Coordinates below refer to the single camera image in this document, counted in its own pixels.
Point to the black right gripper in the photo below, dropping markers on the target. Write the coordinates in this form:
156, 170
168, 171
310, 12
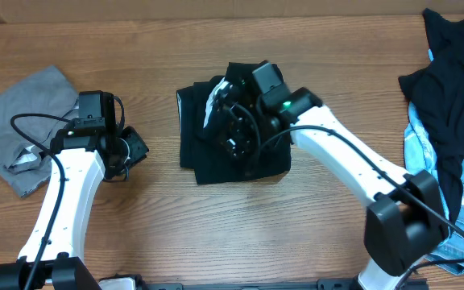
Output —
227, 121

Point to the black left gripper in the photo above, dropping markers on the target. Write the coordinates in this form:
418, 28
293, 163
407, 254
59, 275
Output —
140, 149

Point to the black shorts patterned lining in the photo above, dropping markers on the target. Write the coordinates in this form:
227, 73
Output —
209, 161

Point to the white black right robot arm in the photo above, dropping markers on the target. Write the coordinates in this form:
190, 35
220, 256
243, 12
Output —
404, 216

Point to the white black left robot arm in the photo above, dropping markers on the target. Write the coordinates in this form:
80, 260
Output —
92, 148

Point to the light blue garment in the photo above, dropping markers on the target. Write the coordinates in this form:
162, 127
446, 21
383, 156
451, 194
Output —
417, 141

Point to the dark navy garment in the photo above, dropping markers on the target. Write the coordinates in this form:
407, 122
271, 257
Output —
446, 42

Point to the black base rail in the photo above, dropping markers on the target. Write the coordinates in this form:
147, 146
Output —
248, 285

